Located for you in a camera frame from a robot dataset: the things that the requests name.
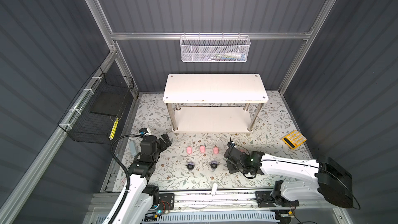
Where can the black wire basket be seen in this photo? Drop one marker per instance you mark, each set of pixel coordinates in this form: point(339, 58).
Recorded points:
point(91, 120)

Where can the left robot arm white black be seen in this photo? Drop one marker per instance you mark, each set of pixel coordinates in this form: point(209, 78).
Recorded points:
point(138, 200)

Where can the white wire mesh basket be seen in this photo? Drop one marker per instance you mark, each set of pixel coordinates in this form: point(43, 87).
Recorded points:
point(196, 49)

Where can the yellow marker in basket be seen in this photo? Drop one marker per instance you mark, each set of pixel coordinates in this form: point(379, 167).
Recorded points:
point(113, 130)

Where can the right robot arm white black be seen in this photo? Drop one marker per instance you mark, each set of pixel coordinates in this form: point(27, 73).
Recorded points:
point(317, 179)

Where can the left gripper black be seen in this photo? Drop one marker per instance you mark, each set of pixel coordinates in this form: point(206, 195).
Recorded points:
point(162, 146)

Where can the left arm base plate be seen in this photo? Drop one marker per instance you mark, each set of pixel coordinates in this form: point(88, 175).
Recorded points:
point(163, 202)

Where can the white ventilated cover strip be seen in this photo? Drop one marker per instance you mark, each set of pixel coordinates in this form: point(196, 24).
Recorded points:
point(220, 217)

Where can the dark purple toy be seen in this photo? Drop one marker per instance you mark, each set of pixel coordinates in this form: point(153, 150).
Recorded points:
point(213, 165)
point(190, 166)

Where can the markers in white basket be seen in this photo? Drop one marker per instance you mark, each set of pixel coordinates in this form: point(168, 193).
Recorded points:
point(229, 56)

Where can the white cylinder on rail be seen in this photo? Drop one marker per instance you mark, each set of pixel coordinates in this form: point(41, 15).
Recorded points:
point(214, 189)

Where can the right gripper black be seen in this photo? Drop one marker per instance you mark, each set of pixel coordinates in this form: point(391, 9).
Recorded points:
point(230, 169)

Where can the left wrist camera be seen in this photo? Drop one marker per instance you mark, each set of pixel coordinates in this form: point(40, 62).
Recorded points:
point(144, 131)

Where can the white two-tier shelf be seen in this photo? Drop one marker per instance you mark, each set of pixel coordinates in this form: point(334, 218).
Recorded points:
point(214, 103)

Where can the yellow calculator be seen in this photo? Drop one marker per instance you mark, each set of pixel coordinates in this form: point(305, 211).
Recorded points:
point(294, 139)

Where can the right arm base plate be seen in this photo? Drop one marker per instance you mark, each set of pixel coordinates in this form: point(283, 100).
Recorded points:
point(266, 198)

